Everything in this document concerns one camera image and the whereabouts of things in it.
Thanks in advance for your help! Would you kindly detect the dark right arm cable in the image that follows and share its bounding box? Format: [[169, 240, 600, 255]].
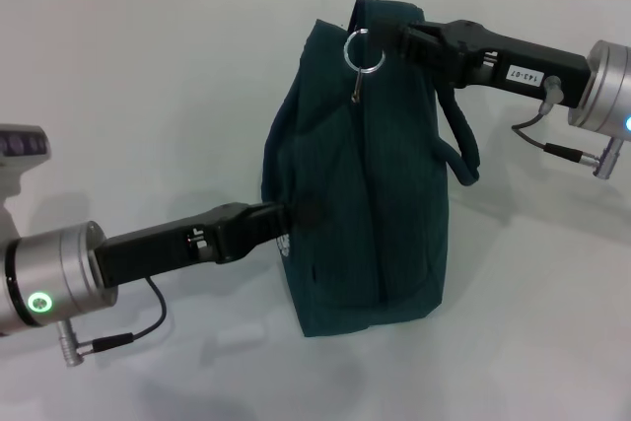
[[511, 75, 631, 179]]

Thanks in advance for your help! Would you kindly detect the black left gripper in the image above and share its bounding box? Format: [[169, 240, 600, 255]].
[[96, 197, 329, 290]]

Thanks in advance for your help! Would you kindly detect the dark arm cable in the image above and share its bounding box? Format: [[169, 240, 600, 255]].
[[55, 276, 170, 369], [511, 75, 631, 179]]

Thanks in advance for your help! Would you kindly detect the dark teal insulated lunch bag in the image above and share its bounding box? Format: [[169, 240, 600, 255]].
[[260, 0, 482, 339]]

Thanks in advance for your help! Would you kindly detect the dark left arm cable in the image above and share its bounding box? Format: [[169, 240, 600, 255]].
[[55, 276, 170, 369]]

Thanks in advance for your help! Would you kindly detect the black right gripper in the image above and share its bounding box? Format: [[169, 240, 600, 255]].
[[367, 19, 593, 110]]

